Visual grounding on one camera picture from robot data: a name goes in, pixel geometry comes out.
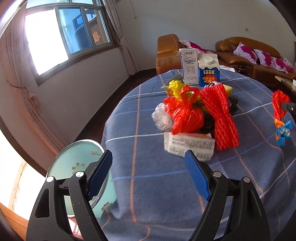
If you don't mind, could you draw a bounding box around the small red net bag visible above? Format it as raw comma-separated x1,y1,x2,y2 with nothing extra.
272,90,290,128

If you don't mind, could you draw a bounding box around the blue candy wrapper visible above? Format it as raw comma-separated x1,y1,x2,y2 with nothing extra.
275,120,293,147

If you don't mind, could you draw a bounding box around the black net roll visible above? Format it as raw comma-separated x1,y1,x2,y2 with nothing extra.
228,95,239,115

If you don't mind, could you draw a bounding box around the yellow sponge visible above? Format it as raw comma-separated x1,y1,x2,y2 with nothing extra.
223,84,233,96

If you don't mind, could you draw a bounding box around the long red net roll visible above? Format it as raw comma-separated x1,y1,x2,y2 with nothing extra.
200,84,239,151

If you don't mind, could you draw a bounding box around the white printed paper box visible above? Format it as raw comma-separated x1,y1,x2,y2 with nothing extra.
164,132,215,162

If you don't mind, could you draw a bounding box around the red net bag bundle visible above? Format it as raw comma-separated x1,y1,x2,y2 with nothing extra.
163,85,204,135

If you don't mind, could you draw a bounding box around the yellow wrapper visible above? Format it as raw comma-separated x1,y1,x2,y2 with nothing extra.
169,80,189,101

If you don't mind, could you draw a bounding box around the clear plastic bag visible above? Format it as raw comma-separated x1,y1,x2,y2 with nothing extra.
151,103,173,132

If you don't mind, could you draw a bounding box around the brown leather sofa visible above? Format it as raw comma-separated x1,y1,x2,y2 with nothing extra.
215,37,295,86

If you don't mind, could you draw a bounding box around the pink white sofa pillow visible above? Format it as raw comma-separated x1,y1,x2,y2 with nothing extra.
233,42,258,64

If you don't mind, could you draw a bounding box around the white tissue paper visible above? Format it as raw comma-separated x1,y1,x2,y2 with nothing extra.
220,65,235,72

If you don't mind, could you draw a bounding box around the blue Look milk carton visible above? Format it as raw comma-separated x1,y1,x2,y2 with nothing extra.
198,53,220,86

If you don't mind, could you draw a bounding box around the blue plaid tablecloth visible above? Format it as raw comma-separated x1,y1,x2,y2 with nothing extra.
99,70,295,240

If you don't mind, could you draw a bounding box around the pink white pillow on armchair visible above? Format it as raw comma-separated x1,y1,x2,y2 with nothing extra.
179,40,214,54

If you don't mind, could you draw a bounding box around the white milk carton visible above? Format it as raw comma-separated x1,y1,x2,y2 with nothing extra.
179,48,199,85

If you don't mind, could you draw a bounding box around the green snack packet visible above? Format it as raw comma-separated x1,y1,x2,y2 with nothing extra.
160,74,184,90

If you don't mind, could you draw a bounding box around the left pink curtain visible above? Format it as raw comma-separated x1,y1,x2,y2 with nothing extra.
0,9,68,153

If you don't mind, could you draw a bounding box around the pink curtain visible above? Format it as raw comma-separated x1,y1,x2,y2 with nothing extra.
0,9,68,153
103,0,138,76

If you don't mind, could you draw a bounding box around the orange leather armchair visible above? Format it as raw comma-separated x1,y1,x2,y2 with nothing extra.
156,34,184,75

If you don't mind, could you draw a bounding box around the right pink curtain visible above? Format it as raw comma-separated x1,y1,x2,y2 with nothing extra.
103,0,138,76

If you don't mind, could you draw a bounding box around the window with aluminium frame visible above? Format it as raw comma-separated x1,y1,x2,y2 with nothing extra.
25,1,118,85

